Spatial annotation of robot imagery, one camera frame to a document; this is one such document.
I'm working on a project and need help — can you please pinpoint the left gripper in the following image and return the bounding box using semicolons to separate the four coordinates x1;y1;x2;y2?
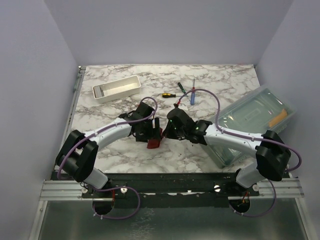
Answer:
136;117;161;143

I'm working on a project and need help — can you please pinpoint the red card holder wallet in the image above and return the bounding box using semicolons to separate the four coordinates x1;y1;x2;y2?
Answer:
147;127;163;149

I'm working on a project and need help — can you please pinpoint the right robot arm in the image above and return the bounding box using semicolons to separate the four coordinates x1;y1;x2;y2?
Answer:
164;107;291;196

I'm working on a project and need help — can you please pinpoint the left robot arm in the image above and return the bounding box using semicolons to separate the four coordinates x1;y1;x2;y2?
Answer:
55;101;158;198

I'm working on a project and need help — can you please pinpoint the blue red screwdriver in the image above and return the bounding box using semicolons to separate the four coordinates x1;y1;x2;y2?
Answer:
190;79;195;106

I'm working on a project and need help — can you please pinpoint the yellow black screwdriver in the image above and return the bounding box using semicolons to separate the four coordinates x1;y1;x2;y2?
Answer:
161;93;176;99

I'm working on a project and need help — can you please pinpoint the green black screwdriver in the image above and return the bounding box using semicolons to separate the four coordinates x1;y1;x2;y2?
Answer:
177;82;188;97

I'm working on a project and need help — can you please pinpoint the white rectangular tray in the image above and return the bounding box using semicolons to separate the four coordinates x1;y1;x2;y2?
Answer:
92;75;141;104

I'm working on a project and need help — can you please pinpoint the clear plastic storage box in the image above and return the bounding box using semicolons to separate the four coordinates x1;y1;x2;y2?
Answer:
201;85;297;169

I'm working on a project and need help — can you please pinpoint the orange item in box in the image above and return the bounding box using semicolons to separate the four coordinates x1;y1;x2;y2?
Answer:
268;109;288;128

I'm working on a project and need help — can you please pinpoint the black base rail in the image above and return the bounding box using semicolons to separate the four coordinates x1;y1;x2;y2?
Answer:
49;172;293;208

